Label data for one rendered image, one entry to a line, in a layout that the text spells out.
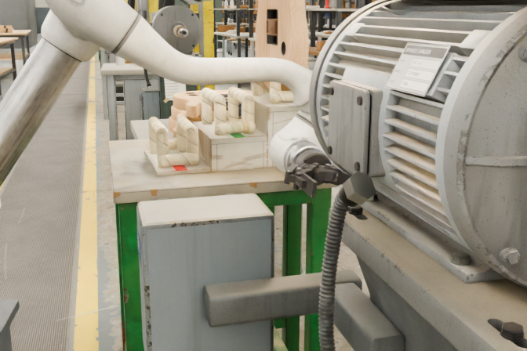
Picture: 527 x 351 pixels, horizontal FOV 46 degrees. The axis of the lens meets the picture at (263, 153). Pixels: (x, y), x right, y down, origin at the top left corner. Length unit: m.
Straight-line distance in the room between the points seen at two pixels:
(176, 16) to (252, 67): 1.95
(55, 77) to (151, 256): 0.81
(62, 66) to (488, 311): 1.14
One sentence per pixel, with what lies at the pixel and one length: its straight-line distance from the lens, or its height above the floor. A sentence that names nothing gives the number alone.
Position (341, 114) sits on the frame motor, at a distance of 0.67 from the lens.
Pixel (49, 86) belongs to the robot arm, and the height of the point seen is 1.19.
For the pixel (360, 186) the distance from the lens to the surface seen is 0.61.
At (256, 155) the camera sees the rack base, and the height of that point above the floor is 0.97.
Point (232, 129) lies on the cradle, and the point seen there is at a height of 1.04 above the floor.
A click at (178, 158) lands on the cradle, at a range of 1.68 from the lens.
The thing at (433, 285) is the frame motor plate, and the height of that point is 1.12.
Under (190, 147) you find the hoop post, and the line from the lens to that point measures 1.70.
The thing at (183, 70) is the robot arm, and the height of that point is 1.23.
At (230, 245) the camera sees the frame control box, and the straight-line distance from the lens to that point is 0.75.
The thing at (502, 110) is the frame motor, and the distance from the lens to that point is 0.49.
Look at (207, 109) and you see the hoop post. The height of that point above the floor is 1.07.
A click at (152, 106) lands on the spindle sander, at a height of 0.84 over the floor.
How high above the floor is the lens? 1.36
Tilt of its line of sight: 13 degrees down
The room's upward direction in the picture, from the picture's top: straight up
